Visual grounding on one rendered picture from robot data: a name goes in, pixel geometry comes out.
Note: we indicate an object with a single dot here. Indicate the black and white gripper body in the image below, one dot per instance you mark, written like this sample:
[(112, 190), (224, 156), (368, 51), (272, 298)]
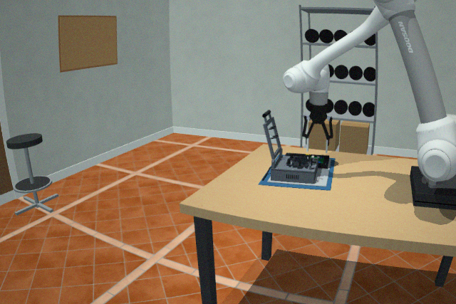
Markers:
[(318, 108)]

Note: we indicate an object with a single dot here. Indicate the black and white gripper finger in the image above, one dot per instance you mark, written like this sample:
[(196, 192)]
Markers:
[(326, 132), (306, 117)]

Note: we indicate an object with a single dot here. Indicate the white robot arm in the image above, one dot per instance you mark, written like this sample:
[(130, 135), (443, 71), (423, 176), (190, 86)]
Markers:
[(436, 132)]

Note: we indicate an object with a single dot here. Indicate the green circuit board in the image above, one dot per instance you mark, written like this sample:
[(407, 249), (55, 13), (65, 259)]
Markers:
[(320, 159)]

